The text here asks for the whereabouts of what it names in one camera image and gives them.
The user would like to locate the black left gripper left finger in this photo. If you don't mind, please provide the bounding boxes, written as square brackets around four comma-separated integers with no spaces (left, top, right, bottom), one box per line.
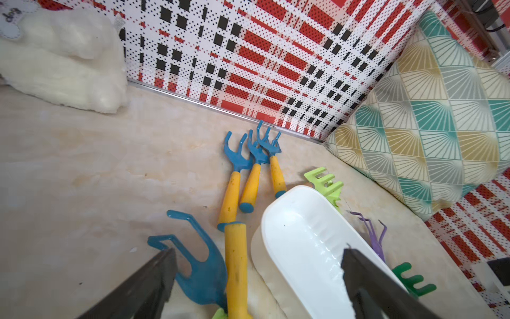
[80,249,177,318]

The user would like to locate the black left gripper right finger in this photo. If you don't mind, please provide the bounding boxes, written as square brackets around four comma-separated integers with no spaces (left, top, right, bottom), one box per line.
[341,249,438,318]

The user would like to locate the dark green rake wooden handle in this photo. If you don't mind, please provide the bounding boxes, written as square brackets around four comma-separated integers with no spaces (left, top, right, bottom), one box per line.
[392,262,437,300]

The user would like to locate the purple rake pink handle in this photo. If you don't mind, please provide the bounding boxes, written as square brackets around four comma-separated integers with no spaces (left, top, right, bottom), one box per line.
[349,211,388,262]

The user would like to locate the blue rake yellow handle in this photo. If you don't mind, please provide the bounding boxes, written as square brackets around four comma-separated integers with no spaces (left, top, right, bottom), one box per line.
[256,120,288,199]
[217,131,253,233]
[239,130,270,213]
[147,210,252,318]

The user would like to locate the light green rake wooden handle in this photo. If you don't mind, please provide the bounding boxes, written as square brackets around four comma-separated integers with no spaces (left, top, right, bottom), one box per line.
[212,308,228,319]
[304,167,344,210]

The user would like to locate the white plastic storage box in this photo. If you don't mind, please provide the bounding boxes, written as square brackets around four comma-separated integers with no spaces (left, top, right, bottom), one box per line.
[251,186,399,318]

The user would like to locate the teal yellow patterned pillow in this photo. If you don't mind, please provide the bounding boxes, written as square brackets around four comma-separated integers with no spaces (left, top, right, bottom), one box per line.
[325,11,509,220]

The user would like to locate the white plush dog toy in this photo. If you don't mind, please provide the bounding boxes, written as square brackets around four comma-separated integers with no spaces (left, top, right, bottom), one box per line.
[1,1,128,114]

